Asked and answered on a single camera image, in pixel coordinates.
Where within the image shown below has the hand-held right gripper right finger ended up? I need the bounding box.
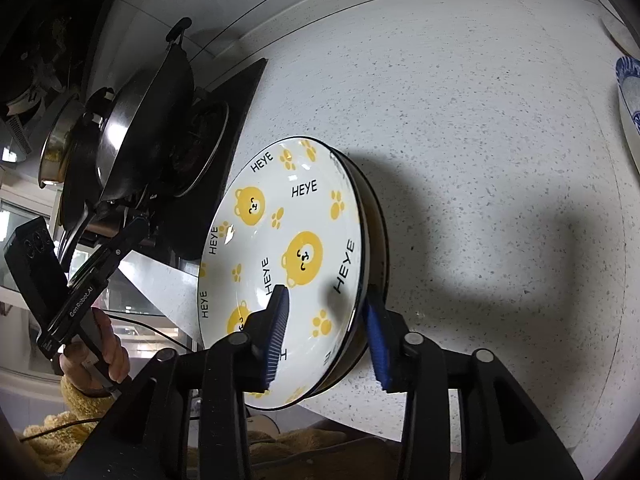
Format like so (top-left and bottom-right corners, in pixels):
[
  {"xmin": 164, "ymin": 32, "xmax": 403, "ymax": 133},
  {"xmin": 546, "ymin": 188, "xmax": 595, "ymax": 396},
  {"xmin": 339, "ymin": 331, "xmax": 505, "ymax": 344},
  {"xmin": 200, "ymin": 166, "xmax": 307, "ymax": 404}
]
[{"xmin": 362, "ymin": 295, "xmax": 586, "ymax": 480}]

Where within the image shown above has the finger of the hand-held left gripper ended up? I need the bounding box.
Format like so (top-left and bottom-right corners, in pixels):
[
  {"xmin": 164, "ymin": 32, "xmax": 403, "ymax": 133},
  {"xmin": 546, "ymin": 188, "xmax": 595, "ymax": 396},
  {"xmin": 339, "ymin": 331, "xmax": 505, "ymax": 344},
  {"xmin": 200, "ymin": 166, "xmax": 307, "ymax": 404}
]
[{"xmin": 92, "ymin": 210, "xmax": 153, "ymax": 286}]

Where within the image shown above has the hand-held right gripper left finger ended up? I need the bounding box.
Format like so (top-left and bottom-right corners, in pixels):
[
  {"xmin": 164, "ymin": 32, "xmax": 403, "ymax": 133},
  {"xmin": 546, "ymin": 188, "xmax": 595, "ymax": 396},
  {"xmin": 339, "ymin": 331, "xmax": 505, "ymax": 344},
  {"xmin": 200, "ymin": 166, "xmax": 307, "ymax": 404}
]
[{"xmin": 60, "ymin": 284, "xmax": 291, "ymax": 480}]

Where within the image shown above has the large blue floral bowl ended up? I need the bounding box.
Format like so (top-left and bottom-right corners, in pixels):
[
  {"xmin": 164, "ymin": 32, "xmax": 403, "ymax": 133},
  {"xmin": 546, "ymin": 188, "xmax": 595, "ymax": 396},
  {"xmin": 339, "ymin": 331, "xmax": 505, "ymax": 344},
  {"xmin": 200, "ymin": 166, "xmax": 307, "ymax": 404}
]
[{"xmin": 615, "ymin": 55, "xmax": 640, "ymax": 138}]

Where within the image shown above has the small pale ceramic bowl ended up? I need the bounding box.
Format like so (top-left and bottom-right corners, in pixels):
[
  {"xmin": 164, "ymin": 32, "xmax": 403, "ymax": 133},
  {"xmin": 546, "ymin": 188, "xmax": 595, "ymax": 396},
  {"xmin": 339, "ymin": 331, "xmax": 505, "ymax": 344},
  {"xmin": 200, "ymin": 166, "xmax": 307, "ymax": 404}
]
[{"xmin": 597, "ymin": 0, "xmax": 640, "ymax": 56}]

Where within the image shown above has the person's left forearm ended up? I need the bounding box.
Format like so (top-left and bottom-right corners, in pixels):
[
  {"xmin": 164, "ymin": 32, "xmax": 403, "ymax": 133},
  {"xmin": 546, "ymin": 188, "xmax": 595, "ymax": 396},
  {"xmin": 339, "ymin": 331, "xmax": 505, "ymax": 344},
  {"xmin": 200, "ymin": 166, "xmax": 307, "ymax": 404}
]
[{"xmin": 20, "ymin": 374, "xmax": 123, "ymax": 480}]

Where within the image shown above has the person's left hand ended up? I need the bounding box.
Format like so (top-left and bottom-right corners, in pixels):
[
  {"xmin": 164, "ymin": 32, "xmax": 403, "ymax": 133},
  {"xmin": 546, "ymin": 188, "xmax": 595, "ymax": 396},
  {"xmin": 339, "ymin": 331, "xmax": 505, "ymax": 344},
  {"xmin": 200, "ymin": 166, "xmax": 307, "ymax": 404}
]
[{"xmin": 59, "ymin": 309, "xmax": 131, "ymax": 397}]

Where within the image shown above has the steel wok lid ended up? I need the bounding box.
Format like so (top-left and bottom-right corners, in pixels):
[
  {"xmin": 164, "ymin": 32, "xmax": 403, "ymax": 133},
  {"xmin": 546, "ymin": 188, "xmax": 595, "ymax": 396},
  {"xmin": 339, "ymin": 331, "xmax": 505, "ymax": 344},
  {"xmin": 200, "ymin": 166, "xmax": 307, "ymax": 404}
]
[{"xmin": 82, "ymin": 60, "xmax": 173, "ymax": 201}]

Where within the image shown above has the person's yellow fuzzy garment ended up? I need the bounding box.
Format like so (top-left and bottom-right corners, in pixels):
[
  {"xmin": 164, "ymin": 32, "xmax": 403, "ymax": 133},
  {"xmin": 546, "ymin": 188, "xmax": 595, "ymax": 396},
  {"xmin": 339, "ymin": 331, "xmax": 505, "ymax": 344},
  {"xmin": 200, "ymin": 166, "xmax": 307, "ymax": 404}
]
[{"xmin": 187, "ymin": 425, "xmax": 396, "ymax": 466}]

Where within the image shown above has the steel mixing bowl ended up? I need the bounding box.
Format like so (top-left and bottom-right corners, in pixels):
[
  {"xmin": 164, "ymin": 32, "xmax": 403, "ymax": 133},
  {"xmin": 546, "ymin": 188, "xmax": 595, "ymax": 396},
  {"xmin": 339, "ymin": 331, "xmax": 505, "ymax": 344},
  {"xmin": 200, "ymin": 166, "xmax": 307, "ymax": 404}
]
[{"xmin": 39, "ymin": 92, "xmax": 93, "ymax": 188}]

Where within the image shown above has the black wok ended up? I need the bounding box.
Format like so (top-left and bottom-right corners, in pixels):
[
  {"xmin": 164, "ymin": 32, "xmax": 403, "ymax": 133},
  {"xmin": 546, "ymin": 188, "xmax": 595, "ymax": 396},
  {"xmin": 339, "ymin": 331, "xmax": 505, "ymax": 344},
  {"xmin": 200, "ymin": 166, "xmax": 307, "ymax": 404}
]
[{"xmin": 97, "ymin": 17, "xmax": 197, "ymax": 206}]

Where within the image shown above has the black gas stove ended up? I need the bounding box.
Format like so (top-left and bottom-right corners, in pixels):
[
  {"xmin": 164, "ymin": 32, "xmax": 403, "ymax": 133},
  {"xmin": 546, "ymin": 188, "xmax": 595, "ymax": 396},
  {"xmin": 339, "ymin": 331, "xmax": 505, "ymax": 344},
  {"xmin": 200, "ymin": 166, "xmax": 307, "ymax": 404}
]
[{"xmin": 145, "ymin": 57, "xmax": 268, "ymax": 261}]

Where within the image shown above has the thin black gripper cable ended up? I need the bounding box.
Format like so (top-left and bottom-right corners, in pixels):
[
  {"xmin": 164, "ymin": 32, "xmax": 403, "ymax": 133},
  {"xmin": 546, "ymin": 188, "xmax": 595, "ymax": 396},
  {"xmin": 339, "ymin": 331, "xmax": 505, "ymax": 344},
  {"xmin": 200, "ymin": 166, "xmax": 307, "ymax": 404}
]
[{"xmin": 19, "ymin": 315, "xmax": 196, "ymax": 443}]

